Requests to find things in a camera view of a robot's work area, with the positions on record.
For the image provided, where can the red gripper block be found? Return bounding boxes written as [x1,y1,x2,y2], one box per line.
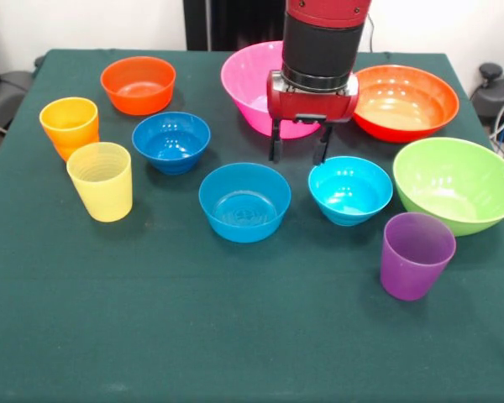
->
[265,70,360,166]

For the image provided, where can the small cyan bowl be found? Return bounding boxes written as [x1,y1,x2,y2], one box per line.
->
[307,155,394,228]

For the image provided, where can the large pink bowl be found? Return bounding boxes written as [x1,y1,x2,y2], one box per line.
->
[220,40,323,140]

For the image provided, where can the medium blue bowl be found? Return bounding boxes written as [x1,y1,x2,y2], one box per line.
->
[198,162,292,244]

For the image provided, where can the small dark blue bowl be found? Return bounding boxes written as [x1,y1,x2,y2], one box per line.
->
[131,111,212,176]

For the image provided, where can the large red-orange bowl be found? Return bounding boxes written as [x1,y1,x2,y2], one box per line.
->
[351,64,460,144]

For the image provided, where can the large lime green bowl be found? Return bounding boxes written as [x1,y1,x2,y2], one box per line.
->
[392,137,504,238]

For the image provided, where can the small orange bowl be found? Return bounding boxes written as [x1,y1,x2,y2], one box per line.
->
[99,55,177,117]

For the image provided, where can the purple plastic cup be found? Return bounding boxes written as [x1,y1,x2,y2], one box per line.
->
[380,212,458,302]

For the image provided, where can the dark green table cloth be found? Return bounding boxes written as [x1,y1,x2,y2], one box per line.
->
[0,49,504,403]

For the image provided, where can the yellow plastic cup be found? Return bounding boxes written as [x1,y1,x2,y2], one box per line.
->
[66,141,134,223]

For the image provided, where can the orange plastic cup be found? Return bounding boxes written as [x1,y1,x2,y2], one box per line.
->
[39,97,101,163]

